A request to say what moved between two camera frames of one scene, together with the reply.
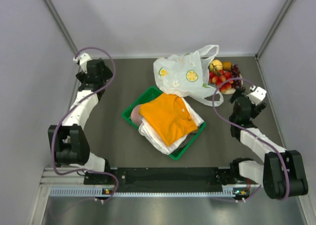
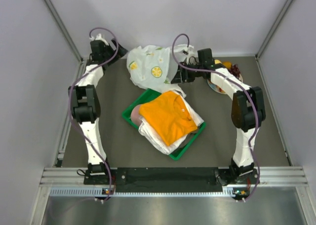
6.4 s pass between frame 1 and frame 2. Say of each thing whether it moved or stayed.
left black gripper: moved
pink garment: stayed
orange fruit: stayed
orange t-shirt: stayed
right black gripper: moved
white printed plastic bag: moved
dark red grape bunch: stayed
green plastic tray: stayed
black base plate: stayed
